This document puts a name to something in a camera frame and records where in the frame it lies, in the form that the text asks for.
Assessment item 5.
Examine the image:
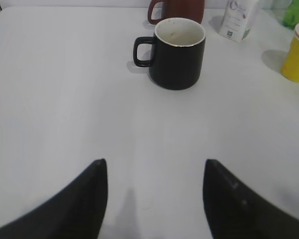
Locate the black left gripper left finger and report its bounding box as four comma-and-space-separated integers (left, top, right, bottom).
0, 159, 108, 239

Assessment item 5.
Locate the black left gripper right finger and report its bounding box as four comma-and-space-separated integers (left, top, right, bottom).
202, 159, 299, 239

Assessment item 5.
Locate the black ceramic mug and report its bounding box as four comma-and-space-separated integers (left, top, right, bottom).
133, 17, 206, 91

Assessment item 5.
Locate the yellow paper cup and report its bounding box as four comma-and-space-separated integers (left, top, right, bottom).
281, 23, 299, 83

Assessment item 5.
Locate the white plastic milk bottle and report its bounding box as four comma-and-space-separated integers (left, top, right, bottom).
218, 0, 261, 42

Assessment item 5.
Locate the dark red ceramic mug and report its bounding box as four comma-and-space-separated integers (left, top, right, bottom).
147, 0, 205, 25

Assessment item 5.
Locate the green soda bottle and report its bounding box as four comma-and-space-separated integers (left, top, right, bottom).
283, 0, 299, 29

